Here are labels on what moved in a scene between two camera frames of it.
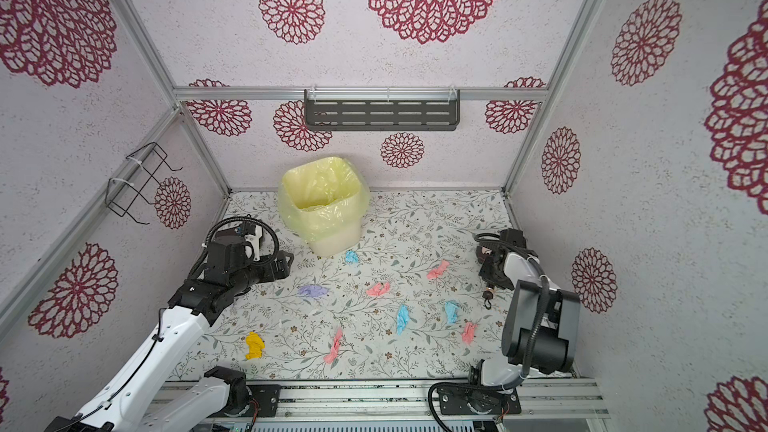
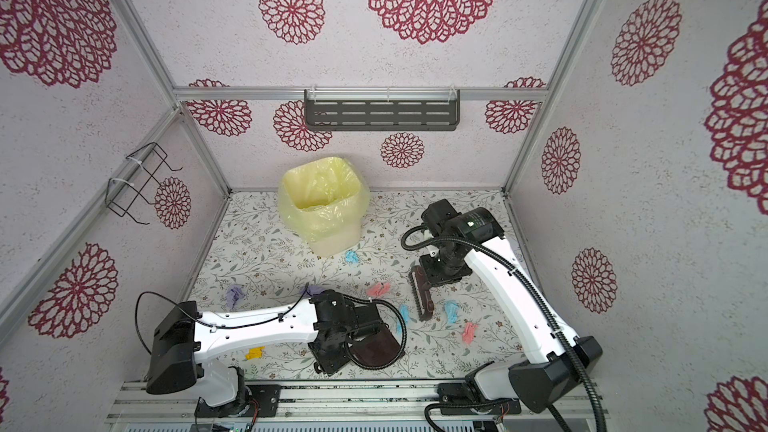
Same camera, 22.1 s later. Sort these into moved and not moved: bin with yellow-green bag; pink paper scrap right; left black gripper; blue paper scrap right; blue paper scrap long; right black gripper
Moved: right black gripper; left black gripper
Not moved: pink paper scrap right; blue paper scrap right; blue paper scrap long; bin with yellow-green bag
